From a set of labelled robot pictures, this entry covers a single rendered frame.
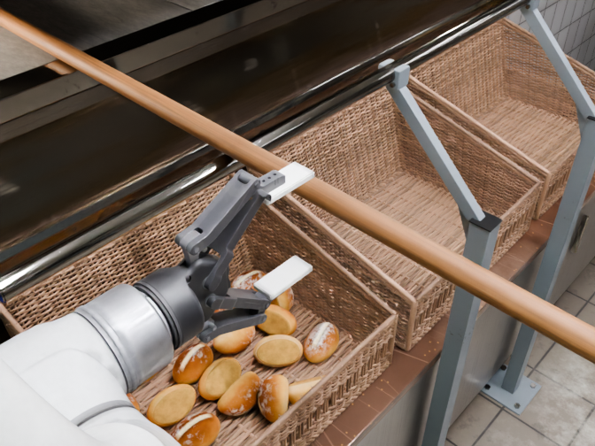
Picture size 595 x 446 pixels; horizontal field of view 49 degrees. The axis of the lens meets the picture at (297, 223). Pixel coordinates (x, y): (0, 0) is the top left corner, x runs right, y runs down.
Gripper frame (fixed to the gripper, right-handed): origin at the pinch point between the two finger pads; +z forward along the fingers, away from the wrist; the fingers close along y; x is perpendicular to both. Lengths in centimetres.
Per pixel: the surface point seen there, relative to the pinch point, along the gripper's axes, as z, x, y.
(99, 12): 21, -73, 1
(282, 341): 19, -23, 54
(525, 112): 147, -37, 61
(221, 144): 4.8, -18.5, -0.1
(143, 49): 18, -55, 2
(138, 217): -9.9, -17.3, 3.0
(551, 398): 98, 12, 120
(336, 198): 5.7, 0.8, -0.8
